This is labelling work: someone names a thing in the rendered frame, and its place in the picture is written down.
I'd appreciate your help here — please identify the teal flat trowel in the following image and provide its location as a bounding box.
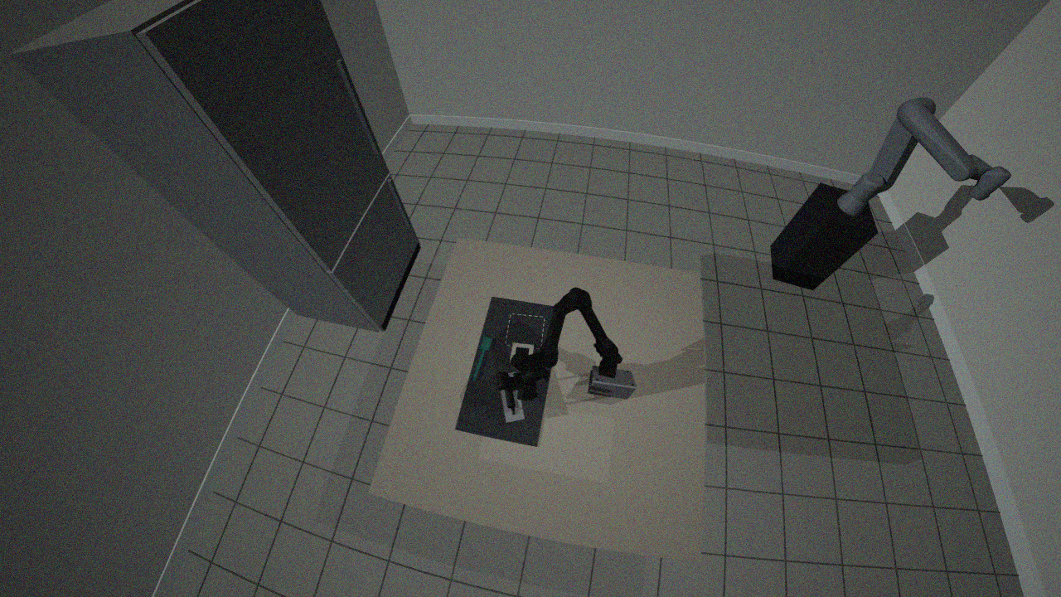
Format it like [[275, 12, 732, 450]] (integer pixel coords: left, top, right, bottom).
[[472, 337, 492, 381]]

